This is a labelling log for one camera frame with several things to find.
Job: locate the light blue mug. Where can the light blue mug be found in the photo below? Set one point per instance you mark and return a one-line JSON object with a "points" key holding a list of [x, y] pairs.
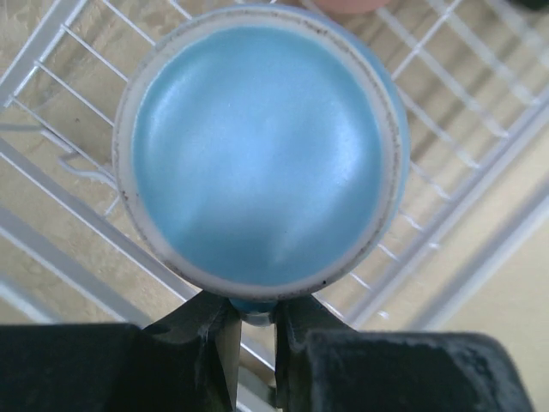
{"points": [[261, 151]]}

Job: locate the white wire dish rack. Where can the white wire dish rack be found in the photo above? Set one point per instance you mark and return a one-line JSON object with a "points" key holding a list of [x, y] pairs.
{"points": [[468, 249]]}

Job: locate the pink tumbler cup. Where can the pink tumbler cup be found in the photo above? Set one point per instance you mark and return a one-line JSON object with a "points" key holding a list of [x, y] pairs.
{"points": [[348, 7]]}

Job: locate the black faceted mug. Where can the black faceted mug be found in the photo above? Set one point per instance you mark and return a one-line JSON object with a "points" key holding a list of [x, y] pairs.
{"points": [[532, 5]]}

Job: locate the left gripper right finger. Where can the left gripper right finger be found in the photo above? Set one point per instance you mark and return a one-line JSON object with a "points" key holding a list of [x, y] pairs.
{"points": [[322, 364]]}

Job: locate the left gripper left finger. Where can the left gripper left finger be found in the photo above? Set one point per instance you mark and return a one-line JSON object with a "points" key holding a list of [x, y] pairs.
{"points": [[186, 361]]}

